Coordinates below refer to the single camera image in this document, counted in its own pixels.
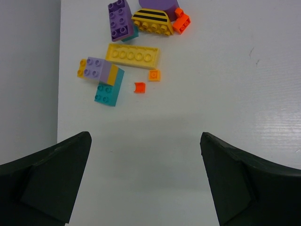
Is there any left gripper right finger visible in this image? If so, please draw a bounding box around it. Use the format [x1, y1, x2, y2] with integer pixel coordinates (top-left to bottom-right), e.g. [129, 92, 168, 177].
[200, 132, 301, 226]

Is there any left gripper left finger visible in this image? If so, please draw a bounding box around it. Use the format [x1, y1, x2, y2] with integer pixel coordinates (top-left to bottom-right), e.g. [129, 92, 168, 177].
[0, 131, 92, 226]

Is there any small red-orange lego tile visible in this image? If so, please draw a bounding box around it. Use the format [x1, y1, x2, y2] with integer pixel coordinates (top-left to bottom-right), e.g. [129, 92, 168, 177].
[134, 82, 146, 94]

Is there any small orange lego plate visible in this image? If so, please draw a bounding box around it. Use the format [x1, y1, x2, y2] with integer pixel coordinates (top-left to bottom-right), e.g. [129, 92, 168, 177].
[148, 69, 161, 82]

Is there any orange lego brick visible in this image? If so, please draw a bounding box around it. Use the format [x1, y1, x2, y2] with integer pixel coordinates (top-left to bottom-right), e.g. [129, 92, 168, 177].
[173, 8, 191, 34]

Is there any teal lego brick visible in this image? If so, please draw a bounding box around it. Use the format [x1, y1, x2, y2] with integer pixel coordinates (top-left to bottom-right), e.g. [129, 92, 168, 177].
[94, 69, 124, 106]

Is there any lilac lego brick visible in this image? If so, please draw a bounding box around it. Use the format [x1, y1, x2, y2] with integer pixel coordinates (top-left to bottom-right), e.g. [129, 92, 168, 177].
[84, 57, 111, 83]

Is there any orange-yellow lego brick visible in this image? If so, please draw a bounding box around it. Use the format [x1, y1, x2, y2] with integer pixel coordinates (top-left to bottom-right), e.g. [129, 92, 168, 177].
[77, 59, 119, 86]

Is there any long yellow lego plate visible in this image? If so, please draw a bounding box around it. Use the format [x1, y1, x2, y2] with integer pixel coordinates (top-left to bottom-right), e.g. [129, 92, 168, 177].
[105, 43, 160, 69]

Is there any dark purple lego brick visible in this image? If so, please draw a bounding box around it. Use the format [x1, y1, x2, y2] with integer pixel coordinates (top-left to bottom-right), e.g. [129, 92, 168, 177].
[108, 0, 134, 42]

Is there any teal lego block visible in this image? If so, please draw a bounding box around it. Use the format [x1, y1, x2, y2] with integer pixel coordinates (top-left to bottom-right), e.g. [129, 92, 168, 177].
[121, 24, 139, 43]

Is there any yellow black striped lego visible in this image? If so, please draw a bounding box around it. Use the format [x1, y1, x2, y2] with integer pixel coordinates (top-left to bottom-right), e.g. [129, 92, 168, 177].
[131, 8, 174, 36]

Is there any purple half-round lego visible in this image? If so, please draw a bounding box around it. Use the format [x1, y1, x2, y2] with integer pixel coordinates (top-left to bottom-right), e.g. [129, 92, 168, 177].
[139, 0, 179, 21]

